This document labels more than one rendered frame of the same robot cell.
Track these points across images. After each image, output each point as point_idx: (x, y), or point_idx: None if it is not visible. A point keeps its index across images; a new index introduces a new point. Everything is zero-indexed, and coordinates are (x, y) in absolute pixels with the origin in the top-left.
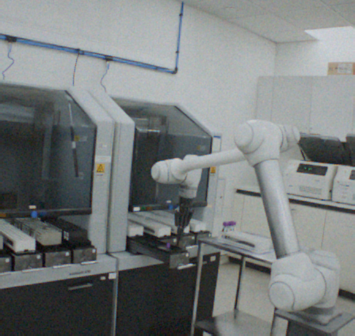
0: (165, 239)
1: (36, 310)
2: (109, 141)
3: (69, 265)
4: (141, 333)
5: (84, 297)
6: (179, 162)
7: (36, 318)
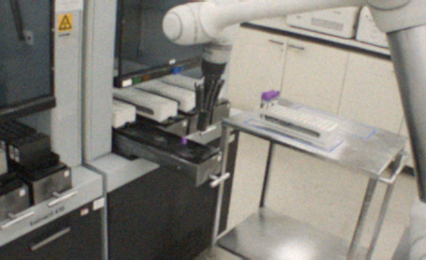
0: (171, 125)
1: None
2: None
3: (30, 215)
4: None
5: (59, 251)
6: (216, 7)
7: None
